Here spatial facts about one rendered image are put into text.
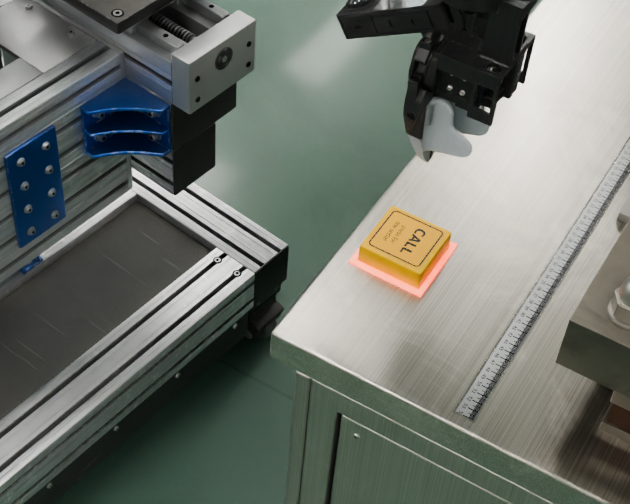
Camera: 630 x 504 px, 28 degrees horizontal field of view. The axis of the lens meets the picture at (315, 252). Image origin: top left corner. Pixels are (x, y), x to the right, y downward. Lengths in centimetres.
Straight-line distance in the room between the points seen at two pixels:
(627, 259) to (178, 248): 120
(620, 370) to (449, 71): 29
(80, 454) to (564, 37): 99
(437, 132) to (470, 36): 11
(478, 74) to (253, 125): 173
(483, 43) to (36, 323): 123
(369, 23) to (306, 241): 145
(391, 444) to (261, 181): 145
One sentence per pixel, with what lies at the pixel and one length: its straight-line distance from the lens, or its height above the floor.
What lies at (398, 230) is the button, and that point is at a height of 92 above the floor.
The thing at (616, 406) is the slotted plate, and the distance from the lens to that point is 115.
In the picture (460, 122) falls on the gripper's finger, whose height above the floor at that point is 108.
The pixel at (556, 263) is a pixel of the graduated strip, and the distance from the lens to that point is 130.
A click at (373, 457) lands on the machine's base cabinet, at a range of 126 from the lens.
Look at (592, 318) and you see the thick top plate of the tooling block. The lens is 109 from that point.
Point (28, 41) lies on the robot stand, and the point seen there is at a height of 73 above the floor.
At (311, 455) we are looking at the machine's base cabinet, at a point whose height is 73.
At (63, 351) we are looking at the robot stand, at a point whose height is 21.
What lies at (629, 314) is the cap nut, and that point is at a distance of 108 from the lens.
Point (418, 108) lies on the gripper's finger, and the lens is 108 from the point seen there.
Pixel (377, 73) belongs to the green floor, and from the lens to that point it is 291.
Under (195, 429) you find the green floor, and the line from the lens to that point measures 222.
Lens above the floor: 183
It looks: 48 degrees down
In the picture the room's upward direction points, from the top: 5 degrees clockwise
